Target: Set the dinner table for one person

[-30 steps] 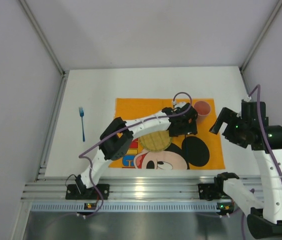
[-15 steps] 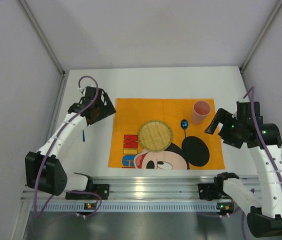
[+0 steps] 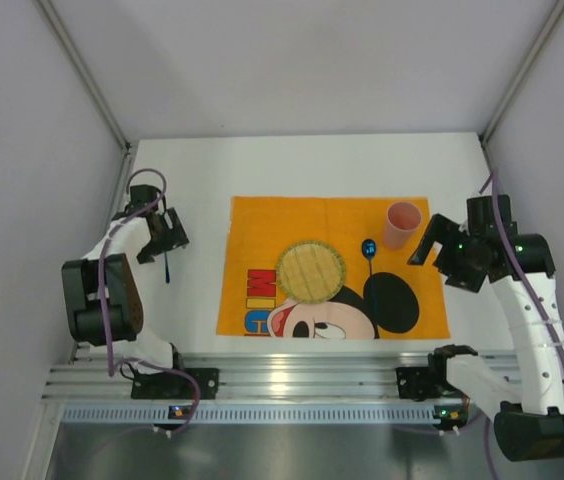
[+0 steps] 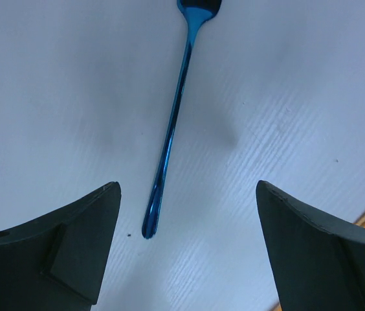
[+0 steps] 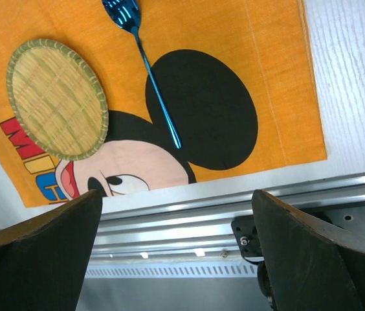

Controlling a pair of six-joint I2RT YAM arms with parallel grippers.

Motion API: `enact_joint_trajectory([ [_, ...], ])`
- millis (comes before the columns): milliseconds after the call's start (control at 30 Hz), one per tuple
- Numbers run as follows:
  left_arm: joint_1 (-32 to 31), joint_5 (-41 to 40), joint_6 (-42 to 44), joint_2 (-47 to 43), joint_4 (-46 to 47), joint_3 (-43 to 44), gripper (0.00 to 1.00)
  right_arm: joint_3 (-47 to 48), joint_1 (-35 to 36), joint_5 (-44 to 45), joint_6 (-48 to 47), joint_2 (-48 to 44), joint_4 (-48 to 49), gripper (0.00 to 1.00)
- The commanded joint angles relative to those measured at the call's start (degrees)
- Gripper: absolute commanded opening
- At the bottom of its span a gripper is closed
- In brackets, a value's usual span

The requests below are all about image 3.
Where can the perforated metal cable strip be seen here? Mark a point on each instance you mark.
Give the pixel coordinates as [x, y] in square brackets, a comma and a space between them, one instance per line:
[261, 414]

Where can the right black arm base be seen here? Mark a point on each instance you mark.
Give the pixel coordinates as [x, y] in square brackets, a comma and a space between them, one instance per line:
[421, 383]

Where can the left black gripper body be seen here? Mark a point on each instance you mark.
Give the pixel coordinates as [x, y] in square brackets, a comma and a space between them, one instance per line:
[163, 238]

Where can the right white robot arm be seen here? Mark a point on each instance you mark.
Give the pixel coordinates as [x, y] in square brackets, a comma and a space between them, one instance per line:
[528, 419]

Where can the blue metal fork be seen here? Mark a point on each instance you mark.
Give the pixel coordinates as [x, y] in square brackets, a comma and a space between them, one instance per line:
[166, 268]

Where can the aluminium mounting rail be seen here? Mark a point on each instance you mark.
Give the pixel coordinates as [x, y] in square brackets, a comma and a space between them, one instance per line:
[252, 377]

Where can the orange cartoon mouse cloth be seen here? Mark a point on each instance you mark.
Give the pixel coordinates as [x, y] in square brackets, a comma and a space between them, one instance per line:
[410, 300]

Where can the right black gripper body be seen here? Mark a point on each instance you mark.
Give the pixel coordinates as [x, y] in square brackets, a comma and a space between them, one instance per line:
[450, 250]

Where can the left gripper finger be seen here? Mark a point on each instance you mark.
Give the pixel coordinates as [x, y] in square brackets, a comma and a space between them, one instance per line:
[177, 232]
[145, 256]

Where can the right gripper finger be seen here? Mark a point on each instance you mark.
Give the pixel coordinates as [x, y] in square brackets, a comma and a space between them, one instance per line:
[440, 229]
[469, 285]

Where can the woven bamboo round plate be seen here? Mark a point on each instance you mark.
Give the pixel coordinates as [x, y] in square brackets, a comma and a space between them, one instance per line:
[311, 272]

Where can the pink plastic cup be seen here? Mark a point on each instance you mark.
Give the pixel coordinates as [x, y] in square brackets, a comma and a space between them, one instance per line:
[401, 222]

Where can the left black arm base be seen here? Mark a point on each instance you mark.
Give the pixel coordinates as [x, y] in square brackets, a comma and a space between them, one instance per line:
[167, 386]

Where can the blue metal spoon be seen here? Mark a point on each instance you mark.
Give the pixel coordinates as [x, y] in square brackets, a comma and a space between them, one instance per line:
[369, 251]

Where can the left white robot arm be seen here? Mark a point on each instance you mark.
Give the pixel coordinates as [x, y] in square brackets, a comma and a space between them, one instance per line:
[106, 291]

